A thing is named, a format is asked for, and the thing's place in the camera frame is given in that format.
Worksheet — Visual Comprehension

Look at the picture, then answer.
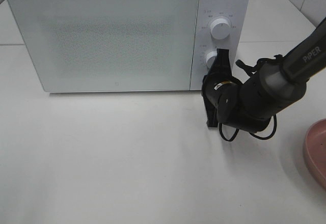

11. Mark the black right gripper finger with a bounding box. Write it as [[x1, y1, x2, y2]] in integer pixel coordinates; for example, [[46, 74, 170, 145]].
[[204, 101, 219, 128], [208, 48, 232, 77]]

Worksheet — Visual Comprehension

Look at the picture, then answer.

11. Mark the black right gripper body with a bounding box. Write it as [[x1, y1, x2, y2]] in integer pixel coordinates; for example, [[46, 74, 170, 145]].
[[201, 73, 240, 123]]

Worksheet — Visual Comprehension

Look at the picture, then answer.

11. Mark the pink round plate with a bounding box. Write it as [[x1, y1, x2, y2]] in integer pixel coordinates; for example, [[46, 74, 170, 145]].
[[303, 119, 325, 190]]

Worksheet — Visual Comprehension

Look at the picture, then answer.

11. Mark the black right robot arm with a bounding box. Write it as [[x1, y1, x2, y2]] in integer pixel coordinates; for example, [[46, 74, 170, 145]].
[[202, 20, 325, 134]]

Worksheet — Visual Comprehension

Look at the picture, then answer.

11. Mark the lower white timer knob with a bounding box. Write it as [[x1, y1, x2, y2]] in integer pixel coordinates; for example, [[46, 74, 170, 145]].
[[205, 50, 217, 69]]

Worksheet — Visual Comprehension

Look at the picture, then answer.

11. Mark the upper white power knob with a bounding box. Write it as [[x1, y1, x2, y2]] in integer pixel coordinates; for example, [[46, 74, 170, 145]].
[[209, 16, 231, 40]]

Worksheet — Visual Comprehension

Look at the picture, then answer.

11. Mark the white microwave oven body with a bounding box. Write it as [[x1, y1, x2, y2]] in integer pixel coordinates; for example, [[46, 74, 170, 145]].
[[11, 0, 250, 95]]

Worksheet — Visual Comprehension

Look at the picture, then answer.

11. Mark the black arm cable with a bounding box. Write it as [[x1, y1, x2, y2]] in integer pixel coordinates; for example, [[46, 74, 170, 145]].
[[218, 53, 285, 142]]

